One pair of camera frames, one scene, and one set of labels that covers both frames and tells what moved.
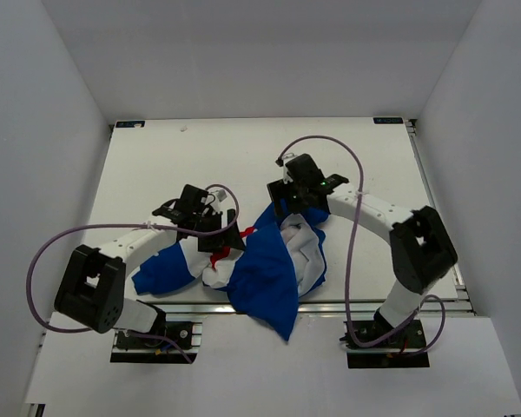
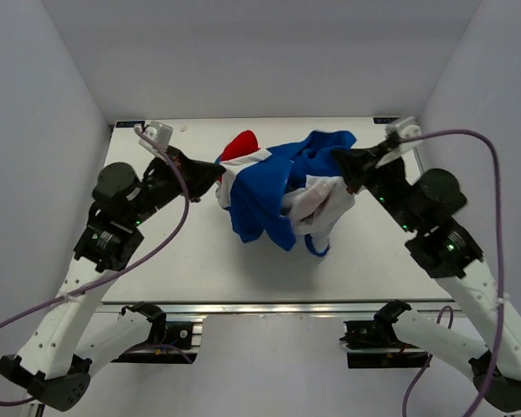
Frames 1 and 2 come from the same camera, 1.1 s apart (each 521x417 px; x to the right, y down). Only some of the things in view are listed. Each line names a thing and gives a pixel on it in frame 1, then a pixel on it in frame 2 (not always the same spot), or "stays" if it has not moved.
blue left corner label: x=130 y=124 stays
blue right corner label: x=387 y=120 stays
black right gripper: x=279 y=190 → x=359 y=165
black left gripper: x=229 y=238 → x=204 y=174
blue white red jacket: x=283 y=258 → x=280 y=192
